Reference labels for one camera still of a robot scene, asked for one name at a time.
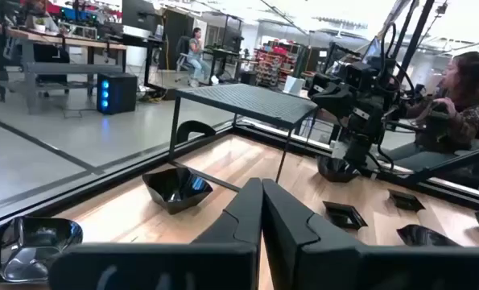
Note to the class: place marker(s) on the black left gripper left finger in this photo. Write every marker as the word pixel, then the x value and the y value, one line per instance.
pixel 162 266

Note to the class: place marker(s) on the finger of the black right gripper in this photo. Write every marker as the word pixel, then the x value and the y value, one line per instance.
pixel 341 102
pixel 321 98

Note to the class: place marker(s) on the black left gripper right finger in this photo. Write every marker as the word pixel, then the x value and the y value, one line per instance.
pixel 343 270

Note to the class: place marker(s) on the black scalloped mini bowl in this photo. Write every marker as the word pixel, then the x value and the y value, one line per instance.
pixel 335 171

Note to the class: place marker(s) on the black leaf-shaped mini plate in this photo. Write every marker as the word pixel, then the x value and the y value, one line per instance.
pixel 424 237

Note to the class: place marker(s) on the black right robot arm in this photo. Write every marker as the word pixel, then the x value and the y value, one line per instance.
pixel 360 149

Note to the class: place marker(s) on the black hexagonal mini bowl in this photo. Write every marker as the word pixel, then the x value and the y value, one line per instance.
pixel 174 189

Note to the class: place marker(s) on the black round wavy mini plate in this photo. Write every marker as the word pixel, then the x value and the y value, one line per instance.
pixel 21 249

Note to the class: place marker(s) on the white bin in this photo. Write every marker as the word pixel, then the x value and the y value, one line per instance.
pixel 293 85

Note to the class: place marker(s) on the red parts bin shelf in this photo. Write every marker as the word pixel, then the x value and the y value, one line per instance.
pixel 271 64

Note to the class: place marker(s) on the black perforated metal stand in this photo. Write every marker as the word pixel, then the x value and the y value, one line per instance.
pixel 247 102

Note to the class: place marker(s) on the person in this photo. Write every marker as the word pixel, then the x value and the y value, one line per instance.
pixel 468 80
pixel 195 52

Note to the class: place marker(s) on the black arched piece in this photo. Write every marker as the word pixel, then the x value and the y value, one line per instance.
pixel 195 124

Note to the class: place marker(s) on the grey office chair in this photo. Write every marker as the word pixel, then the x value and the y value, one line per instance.
pixel 181 48

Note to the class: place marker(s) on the black computer tower blue lights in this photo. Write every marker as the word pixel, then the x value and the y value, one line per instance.
pixel 122 92

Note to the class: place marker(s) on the black monitor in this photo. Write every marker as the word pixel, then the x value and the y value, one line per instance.
pixel 138 16

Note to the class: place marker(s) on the wooden top workbench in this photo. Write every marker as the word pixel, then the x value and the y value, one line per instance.
pixel 62 40

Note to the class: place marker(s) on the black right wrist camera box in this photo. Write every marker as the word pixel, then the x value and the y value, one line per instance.
pixel 362 74

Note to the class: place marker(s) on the black aluminium rig frame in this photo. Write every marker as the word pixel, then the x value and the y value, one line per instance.
pixel 62 194

